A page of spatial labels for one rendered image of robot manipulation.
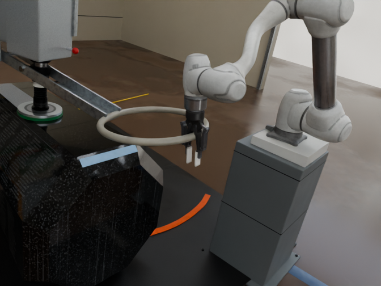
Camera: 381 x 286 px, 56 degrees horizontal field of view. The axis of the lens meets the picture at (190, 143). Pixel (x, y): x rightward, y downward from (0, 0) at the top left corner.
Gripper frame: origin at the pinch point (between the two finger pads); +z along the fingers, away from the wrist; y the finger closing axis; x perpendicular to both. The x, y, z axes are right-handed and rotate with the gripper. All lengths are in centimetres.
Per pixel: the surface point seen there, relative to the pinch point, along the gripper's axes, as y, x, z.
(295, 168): -23, -54, 16
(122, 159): 35.2, 8.2, 9.1
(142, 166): 31.8, -0.9, 14.8
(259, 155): -3, -54, 15
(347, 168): 4, -278, 100
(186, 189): 79, -94, 81
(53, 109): 84, 12, -6
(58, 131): 65, 21, 0
